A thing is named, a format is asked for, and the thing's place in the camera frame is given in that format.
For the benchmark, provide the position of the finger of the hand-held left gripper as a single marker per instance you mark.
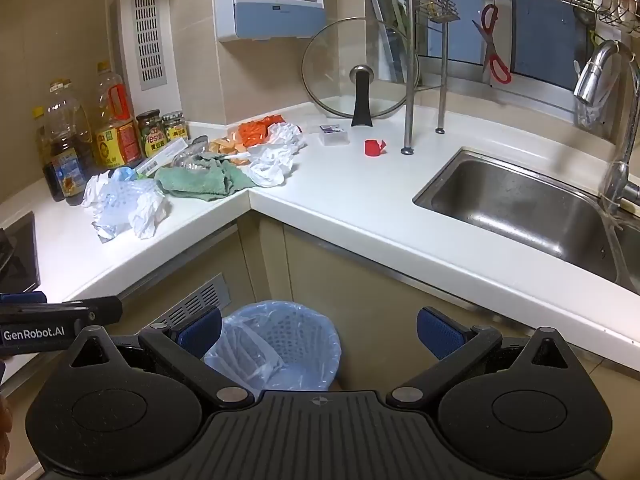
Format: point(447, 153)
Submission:
point(100, 309)
point(20, 298)

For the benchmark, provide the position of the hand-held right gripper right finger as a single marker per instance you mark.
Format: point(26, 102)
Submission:
point(440, 332)

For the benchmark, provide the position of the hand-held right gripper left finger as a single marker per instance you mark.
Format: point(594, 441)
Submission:
point(200, 332)

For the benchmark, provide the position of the blue mesh trash bin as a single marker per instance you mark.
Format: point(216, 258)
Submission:
point(300, 340)

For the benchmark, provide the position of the clear bubble wrap sheet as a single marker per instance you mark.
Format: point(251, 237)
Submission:
point(120, 200)

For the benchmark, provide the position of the white plastic bag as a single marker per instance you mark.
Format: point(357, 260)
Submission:
point(287, 135)
point(270, 167)

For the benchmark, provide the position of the beige snack pieces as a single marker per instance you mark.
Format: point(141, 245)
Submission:
point(227, 147)

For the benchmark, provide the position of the small red cap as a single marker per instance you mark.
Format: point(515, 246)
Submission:
point(372, 148)

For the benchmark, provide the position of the orange plastic bag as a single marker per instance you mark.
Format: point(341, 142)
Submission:
point(255, 130)

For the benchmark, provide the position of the small purple white container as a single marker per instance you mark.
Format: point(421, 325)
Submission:
point(332, 135)

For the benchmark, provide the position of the black gas stove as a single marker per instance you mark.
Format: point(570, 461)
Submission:
point(17, 255)

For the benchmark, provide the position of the clear plastic wrapper pile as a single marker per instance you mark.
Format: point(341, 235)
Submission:
point(110, 232)

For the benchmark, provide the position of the steel sink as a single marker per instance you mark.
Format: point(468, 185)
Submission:
point(510, 210)

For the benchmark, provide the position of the dark sauce bottle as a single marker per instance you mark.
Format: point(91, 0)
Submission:
point(67, 160)

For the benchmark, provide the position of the green towel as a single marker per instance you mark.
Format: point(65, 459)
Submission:
point(200, 177)

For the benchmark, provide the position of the small oil bottle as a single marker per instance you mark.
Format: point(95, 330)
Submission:
point(42, 145)

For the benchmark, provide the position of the clear crumpled plastic packaging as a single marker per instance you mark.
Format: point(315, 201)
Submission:
point(185, 160)

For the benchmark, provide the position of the pickle jar yellow label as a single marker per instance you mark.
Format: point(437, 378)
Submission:
point(151, 137)

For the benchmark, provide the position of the yellow cooking oil bottle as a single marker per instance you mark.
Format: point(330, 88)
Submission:
point(117, 130)

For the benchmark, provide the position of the glass jar yellow label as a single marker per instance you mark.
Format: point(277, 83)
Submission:
point(175, 127)

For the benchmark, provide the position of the steel faucet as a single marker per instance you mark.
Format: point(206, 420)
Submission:
point(617, 160)

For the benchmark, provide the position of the red scissors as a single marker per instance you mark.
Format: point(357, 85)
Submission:
point(495, 65)

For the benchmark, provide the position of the glass pot lid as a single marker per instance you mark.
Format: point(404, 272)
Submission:
point(330, 70)

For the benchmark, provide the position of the grey cutting board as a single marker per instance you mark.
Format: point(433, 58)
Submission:
point(387, 25)

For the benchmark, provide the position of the white wall vent grille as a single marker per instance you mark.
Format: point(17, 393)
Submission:
point(148, 35)

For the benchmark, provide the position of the blue white wall dispenser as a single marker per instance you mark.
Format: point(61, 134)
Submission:
point(272, 5)

